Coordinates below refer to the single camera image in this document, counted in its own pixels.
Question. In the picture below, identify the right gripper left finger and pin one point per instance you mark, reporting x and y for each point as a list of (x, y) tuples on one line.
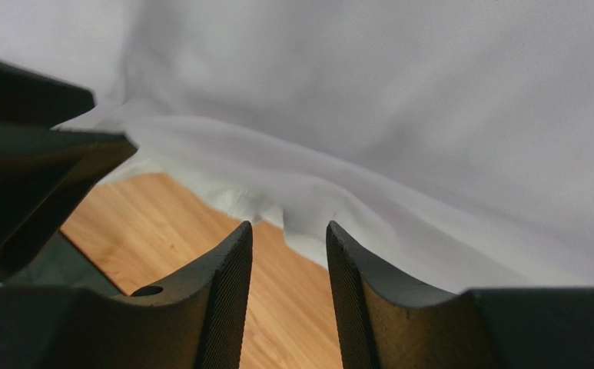
[(192, 318)]

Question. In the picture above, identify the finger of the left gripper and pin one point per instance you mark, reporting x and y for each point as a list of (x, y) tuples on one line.
[(45, 171)]

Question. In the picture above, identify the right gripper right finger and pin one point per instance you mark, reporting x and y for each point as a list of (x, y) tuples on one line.
[(389, 319)]

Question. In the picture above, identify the white t shirt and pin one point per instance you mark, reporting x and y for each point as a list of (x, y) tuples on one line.
[(455, 139)]

